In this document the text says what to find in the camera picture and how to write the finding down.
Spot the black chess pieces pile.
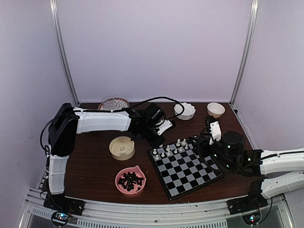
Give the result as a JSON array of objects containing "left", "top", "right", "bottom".
[{"left": 118, "top": 172, "right": 144, "bottom": 191}]

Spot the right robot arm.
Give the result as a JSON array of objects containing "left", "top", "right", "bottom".
[{"left": 197, "top": 116, "right": 304, "bottom": 210}]

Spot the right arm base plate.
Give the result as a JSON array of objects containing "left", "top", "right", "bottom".
[{"left": 227, "top": 194, "right": 268, "bottom": 215}]

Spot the small cream bowl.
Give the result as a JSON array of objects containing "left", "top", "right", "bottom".
[{"left": 207, "top": 102, "right": 226, "bottom": 119}]

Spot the patterned saucer plate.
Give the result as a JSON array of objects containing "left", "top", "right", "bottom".
[{"left": 98, "top": 98, "right": 130, "bottom": 110}]

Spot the black and white chessboard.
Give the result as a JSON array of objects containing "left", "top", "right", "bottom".
[{"left": 147, "top": 135, "right": 225, "bottom": 201}]

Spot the pink bowl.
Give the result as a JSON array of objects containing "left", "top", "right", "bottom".
[{"left": 115, "top": 165, "right": 146, "bottom": 197}]

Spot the white scalloped bowl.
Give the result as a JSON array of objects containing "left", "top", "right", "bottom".
[{"left": 174, "top": 102, "right": 196, "bottom": 121}]

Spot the aluminium front rail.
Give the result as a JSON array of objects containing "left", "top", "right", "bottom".
[{"left": 18, "top": 187, "right": 293, "bottom": 228}]

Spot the aluminium frame post left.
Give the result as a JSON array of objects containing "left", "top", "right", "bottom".
[{"left": 49, "top": 0, "right": 80, "bottom": 106}]

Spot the aluminium frame post right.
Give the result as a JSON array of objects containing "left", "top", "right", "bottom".
[{"left": 229, "top": 0, "right": 259, "bottom": 107}]

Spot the clear glass tumbler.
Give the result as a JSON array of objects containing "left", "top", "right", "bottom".
[{"left": 102, "top": 95, "right": 115, "bottom": 110}]

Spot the aluminium frame post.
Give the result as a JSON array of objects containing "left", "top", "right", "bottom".
[
  {"left": 49, "top": 0, "right": 80, "bottom": 106},
  {"left": 229, "top": 0, "right": 259, "bottom": 107}
]

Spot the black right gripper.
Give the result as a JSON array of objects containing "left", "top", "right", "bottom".
[{"left": 190, "top": 133, "right": 235, "bottom": 171}]

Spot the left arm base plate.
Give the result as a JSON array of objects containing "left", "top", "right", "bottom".
[{"left": 43, "top": 194, "right": 85, "bottom": 216}]

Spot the cream bowl with spout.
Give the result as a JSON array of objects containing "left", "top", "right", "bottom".
[{"left": 109, "top": 136, "right": 135, "bottom": 161}]

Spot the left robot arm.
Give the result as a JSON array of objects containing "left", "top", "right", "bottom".
[{"left": 48, "top": 103, "right": 176, "bottom": 211}]

